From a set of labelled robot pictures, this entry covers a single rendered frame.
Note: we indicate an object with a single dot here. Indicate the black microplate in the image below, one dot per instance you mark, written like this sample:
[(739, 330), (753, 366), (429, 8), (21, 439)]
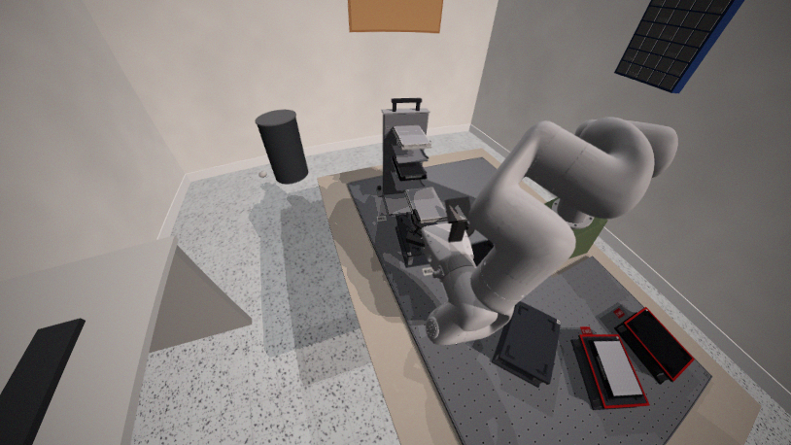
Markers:
[(409, 171)]

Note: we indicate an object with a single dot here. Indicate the white microplate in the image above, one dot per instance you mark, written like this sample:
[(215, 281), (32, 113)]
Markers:
[(427, 203), (411, 137)]

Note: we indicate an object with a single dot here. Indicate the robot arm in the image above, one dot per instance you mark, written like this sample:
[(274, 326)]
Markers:
[(602, 171)]

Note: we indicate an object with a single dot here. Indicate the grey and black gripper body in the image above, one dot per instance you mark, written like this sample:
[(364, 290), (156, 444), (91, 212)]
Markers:
[(437, 248)]

